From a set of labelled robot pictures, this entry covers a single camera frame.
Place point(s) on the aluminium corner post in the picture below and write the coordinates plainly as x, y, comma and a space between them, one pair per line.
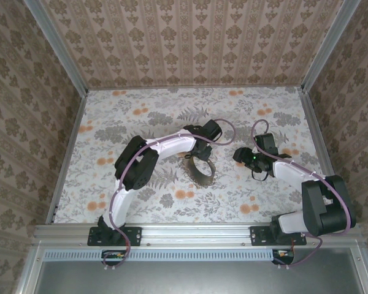
58, 46
328, 46

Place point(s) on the aluminium right corner post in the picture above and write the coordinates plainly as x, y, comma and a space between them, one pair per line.
328, 46

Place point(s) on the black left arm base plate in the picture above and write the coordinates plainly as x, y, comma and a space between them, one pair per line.
132, 235

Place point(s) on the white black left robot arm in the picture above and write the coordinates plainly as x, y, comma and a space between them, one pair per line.
122, 202

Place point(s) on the aluminium frame cross rail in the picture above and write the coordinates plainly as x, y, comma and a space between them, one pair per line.
196, 234

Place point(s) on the aluminium right side rail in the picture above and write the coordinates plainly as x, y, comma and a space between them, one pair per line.
322, 153

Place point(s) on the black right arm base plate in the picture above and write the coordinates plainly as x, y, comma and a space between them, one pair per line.
257, 235

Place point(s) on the grey metal sheet panel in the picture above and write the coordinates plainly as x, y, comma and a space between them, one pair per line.
187, 278

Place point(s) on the metal band with key rings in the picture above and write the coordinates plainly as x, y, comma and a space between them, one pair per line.
199, 179

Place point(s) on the aluminium left side rail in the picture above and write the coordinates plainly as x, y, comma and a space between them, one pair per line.
66, 159

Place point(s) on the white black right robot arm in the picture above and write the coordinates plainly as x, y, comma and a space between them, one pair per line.
294, 170

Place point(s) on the aluminium left corner post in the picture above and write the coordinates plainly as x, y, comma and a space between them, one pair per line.
58, 46

